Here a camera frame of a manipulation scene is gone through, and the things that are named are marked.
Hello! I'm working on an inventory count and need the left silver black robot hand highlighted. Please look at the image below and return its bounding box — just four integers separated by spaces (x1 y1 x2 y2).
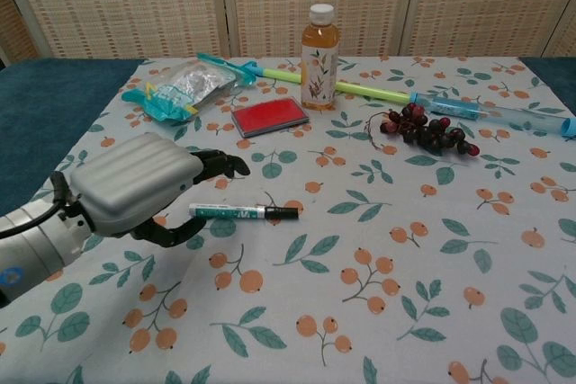
69 131 251 251

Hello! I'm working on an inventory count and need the white green marker pen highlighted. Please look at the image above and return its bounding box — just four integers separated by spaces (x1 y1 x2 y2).
187 202 267 221

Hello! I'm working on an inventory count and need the black marker cap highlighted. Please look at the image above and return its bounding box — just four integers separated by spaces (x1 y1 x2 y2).
264 205 301 219

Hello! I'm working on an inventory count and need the tea bottle with white cap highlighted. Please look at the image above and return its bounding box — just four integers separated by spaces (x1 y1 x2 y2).
300 3 342 112

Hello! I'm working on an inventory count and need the silver teal snack bag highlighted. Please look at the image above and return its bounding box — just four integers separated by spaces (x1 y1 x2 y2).
121 62 239 121

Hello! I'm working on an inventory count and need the red ink stamp pad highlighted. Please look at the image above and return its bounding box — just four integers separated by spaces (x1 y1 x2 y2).
230 96 311 139

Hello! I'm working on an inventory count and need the woven bamboo folding screen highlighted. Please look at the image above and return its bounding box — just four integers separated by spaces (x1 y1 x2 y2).
0 0 576 66

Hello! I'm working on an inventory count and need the green blue water pump toy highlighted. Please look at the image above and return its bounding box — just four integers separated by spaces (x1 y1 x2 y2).
196 52 576 137

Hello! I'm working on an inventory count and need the dark purple grape bunch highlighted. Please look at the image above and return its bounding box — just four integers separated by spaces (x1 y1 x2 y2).
364 103 481 157

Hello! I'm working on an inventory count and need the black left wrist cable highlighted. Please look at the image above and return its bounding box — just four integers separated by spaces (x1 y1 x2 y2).
0 171 74 241

